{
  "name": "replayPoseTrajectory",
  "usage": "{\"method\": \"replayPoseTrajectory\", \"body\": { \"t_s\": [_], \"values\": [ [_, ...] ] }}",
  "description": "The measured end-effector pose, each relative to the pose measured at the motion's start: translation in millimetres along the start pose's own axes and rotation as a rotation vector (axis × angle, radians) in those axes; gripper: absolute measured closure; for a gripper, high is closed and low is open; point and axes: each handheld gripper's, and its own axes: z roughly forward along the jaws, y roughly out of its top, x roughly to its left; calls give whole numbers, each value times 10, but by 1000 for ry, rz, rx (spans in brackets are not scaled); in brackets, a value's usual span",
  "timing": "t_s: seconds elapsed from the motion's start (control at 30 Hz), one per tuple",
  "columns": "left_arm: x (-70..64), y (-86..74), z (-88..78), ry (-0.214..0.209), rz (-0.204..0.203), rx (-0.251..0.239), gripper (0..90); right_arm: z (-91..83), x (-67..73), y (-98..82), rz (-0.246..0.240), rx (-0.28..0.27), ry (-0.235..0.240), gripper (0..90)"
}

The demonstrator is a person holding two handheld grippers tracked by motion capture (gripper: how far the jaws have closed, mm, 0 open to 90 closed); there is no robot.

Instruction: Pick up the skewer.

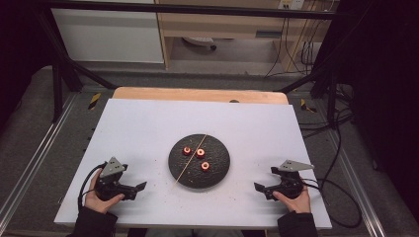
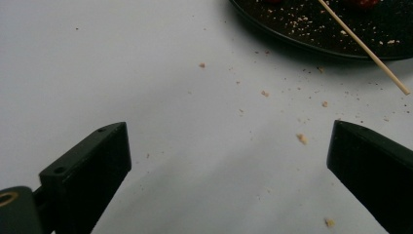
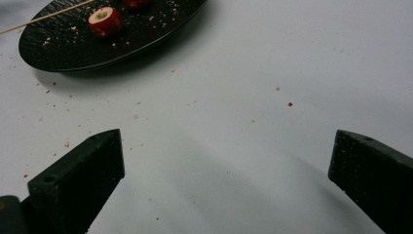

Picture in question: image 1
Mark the white cabinet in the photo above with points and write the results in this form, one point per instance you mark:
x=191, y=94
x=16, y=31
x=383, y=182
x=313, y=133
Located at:
x=108, y=36

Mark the light wooden desk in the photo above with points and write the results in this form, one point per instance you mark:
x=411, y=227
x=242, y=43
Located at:
x=224, y=24

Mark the aluminium rail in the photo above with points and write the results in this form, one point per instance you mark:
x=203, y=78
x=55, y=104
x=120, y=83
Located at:
x=354, y=174
x=36, y=151

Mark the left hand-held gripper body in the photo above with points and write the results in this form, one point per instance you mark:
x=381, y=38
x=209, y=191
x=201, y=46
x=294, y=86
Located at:
x=110, y=184

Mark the person's left hand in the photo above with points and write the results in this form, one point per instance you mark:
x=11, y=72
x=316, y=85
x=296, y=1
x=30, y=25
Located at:
x=97, y=204

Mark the round black textured plate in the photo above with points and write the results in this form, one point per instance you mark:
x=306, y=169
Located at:
x=214, y=171

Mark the black metal frame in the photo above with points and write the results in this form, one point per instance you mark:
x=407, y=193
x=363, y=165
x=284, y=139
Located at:
x=184, y=9

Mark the white board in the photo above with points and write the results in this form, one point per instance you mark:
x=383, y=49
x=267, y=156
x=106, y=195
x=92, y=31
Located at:
x=138, y=131

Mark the grey chair base with caster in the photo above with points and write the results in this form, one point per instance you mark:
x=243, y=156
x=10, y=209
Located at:
x=199, y=41

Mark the thin bamboo skewer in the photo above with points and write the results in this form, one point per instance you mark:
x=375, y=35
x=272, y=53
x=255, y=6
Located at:
x=191, y=160

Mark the wooden table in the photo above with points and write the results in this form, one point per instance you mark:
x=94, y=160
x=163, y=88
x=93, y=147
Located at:
x=197, y=94

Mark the white power strip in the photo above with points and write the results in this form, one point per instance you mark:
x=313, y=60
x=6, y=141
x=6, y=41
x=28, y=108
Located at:
x=291, y=4

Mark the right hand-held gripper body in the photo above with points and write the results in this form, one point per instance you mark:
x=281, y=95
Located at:
x=290, y=186

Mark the person's right hand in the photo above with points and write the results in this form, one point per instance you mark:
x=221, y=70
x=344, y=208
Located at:
x=298, y=204

